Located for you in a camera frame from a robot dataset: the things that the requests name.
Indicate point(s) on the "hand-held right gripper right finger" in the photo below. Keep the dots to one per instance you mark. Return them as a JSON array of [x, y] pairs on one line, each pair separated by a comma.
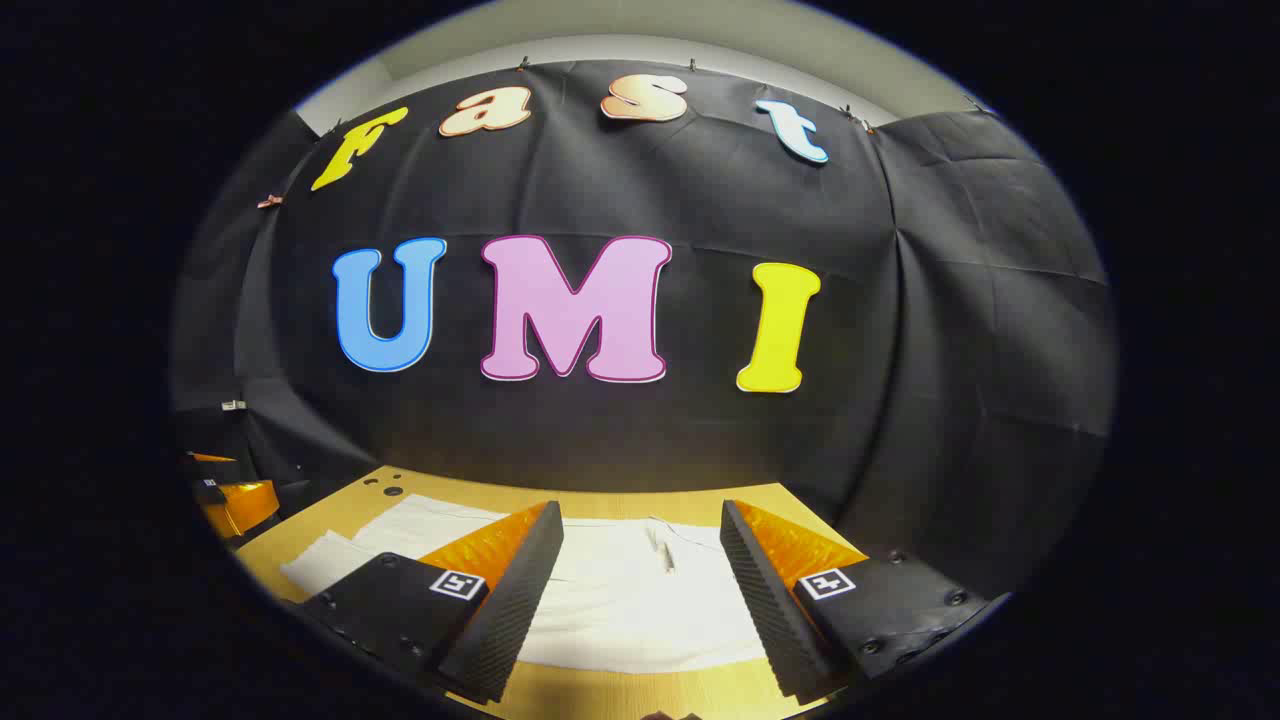
[[760, 610]]

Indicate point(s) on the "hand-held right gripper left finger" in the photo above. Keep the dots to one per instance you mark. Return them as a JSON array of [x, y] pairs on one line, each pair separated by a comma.
[[520, 600]]

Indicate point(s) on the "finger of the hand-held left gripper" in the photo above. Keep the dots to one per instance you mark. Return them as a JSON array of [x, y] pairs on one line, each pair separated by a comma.
[[245, 505], [208, 458]]

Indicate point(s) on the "white jeans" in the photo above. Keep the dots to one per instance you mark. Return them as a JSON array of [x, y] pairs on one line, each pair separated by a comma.
[[630, 600]]

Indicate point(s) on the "black backdrop cloth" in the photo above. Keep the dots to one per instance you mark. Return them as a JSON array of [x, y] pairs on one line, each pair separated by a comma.
[[700, 200]]

